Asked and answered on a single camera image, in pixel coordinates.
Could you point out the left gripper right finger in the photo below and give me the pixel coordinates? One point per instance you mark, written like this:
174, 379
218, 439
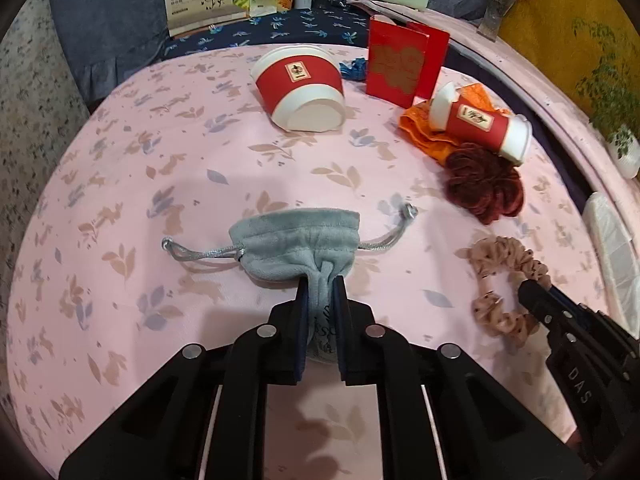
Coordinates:
441, 415

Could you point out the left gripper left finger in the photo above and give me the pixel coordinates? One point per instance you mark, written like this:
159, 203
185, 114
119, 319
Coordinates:
202, 415

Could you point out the beige polka dot scrunchie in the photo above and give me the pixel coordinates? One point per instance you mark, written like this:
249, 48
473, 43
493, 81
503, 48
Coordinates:
501, 265

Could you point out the dark red velvet scrunchie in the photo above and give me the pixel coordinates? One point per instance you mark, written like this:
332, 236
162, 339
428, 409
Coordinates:
484, 184

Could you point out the grey drawstring pouch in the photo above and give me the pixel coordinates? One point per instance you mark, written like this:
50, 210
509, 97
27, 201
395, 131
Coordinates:
319, 244

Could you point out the squashed red paper cup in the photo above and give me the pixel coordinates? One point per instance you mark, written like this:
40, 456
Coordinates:
507, 136

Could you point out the orange plastic bag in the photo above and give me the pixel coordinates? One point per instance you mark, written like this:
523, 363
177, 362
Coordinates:
437, 145

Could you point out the red card envelope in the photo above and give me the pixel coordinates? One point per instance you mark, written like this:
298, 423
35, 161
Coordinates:
404, 61

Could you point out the red white paper cup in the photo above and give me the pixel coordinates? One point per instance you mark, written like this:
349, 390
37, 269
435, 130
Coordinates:
301, 88

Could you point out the blue wrapper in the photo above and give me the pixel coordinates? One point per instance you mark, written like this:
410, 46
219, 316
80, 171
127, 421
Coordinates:
355, 70

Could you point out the white lined trash bin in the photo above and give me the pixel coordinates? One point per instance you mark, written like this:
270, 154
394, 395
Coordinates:
618, 261

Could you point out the pink bunny print tablecloth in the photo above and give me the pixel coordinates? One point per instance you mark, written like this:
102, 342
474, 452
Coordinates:
184, 150

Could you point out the green plant white pot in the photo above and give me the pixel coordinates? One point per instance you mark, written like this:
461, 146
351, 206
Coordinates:
612, 90

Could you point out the pink dotted shelf cloth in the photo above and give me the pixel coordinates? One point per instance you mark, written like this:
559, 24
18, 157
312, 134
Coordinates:
567, 122

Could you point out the navy floral cloth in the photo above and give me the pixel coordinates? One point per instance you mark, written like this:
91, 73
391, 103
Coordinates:
315, 26

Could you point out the green yellow snack packet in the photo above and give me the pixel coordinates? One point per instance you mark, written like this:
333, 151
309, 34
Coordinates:
258, 8

